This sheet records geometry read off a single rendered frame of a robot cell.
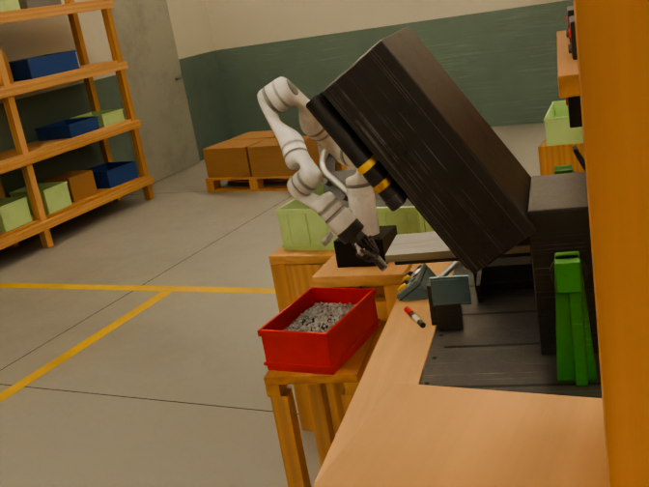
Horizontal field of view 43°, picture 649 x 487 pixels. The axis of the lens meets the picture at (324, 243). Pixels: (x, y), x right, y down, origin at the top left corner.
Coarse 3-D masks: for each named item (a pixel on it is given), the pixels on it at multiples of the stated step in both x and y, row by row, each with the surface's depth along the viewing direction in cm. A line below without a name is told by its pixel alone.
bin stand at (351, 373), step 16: (368, 352) 228; (352, 368) 219; (272, 384) 222; (288, 384) 221; (320, 384) 252; (352, 384) 216; (272, 400) 224; (288, 400) 224; (320, 400) 254; (288, 416) 225; (320, 416) 255; (288, 432) 226; (320, 432) 257; (288, 448) 228; (320, 448) 259; (288, 464) 230; (304, 464) 232; (288, 480) 232; (304, 480) 231
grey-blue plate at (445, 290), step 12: (444, 276) 204; (456, 276) 203; (432, 288) 205; (444, 288) 204; (456, 288) 204; (468, 288) 203; (444, 300) 205; (456, 300) 204; (468, 300) 204; (444, 312) 206; (456, 312) 205; (444, 324) 207; (456, 324) 206
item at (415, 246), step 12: (396, 240) 209; (408, 240) 207; (420, 240) 205; (432, 240) 204; (528, 240) 192; (396, 252) 199; (408, 252) 198; (420, 252) 196; (432, 252) 195; (444, 252) 194; (516, 252) 190; (528, 252) 190; (396, 264) 199; (408, 264) 199
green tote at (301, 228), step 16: (320, 192) 359; (288, 208) 336; (304, 208) 348; (384, 208) 306; (400, 208) 303; (288, 224) 329; (304, 224) 326; (320, 224) 322; (384, 224) 309; (400, 224) 305; (416, 224) 302; (288, 240) 332; (304, 240) 328; (320, 240) 325
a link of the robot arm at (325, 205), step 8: (288, 184) 229; (296, 192) 228; (312, 192) 233; (328, 192) 228; (304, 200) 229; (312, 200) 229; (320, 200) 227; (328, 200) 227; (336, 200) 228; (312, 208) 229; (320, 208) 227; (328, 208) 227; (336, 208) 227; (328, 216) 227
